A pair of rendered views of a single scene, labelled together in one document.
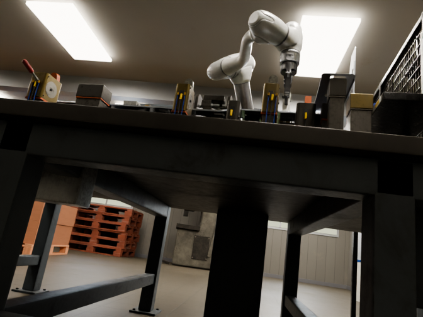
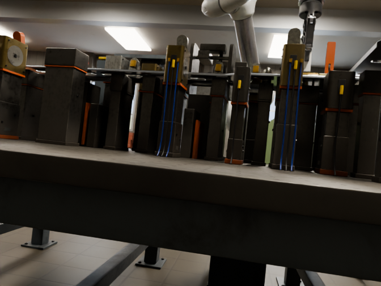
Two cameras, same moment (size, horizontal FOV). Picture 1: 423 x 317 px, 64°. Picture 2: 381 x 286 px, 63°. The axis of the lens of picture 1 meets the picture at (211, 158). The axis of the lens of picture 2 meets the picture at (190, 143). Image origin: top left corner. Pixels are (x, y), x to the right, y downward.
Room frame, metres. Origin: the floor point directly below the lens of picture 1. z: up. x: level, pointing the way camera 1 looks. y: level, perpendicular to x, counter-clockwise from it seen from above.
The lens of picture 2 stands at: (0.27, 0.06, 0.73)
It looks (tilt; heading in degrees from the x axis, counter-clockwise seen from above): 1 degrees up; 1
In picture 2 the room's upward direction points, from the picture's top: 6 degrees clockwise
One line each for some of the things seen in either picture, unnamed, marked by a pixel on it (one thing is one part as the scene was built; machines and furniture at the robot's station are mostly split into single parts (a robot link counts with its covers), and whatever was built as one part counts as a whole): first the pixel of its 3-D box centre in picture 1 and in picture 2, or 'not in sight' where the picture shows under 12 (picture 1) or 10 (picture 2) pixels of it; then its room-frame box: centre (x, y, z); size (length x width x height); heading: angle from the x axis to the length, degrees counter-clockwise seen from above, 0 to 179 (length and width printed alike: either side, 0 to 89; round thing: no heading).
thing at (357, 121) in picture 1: (358, 142); not in sight; (1.16, -0.53, 0.88); 0.08 x 0.08 x 0.36; 77
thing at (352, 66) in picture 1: (350, 87); not in sight; (1.28, -0.54, 1.17); 0.12 x 0.01 x 0.34; 167
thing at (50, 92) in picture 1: (34, 114); (0, 88); (1.39, 0.79, 0.88); 0.14 x 0.09 x 0.36; 167
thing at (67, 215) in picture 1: (30, 225); not in sight; (5.32, 2.58, 0.38); 1.29 x 0.92 x 0.76; 173
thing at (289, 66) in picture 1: (288, 74); (309, 18); (1.35, -0.29, 1.23); 0.08 x 0.07 x 0.09; 167
